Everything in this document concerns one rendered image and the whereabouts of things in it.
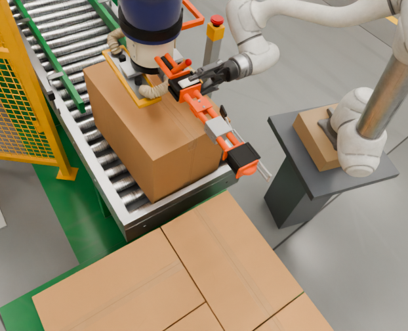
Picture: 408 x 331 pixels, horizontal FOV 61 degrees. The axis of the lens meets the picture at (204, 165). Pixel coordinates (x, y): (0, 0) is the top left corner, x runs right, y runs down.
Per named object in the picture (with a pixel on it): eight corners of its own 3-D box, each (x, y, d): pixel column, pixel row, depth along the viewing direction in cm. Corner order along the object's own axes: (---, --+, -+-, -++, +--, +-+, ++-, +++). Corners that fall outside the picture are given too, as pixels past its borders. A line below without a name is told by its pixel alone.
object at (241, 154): (221, 159, 110) (224, 150, 106) (240, 150, 113) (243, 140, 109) (236, 179, 107) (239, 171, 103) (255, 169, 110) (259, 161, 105)
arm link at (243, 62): (249, 81, 134) (237, 86, 132) (235, 66, 138) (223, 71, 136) (254, 62, 127) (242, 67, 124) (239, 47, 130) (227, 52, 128)
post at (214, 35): (191, 140, 263) (207, 22, 179) (199, 136, 265) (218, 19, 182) (196, 146, 260) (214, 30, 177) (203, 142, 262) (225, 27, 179)
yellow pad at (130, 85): (102, 54, 145) (100, 44, 141) (124, 48, 149) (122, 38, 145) (138, 109, 131) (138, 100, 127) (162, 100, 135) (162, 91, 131)
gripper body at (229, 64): (241, 66, 125) (220, 75, 121) (236, 83, 132) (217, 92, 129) (228, 54, 128) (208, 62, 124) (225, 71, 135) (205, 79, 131)
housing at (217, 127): (202, 130, 116) (204, 121, 113) (219, 123, 119) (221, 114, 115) (214, 145, 113) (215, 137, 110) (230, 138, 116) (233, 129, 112)
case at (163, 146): (94, 125, 192) (81, 68, 158) (156, 98, 208) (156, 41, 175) (153, 206, 169) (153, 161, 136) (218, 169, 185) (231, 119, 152)
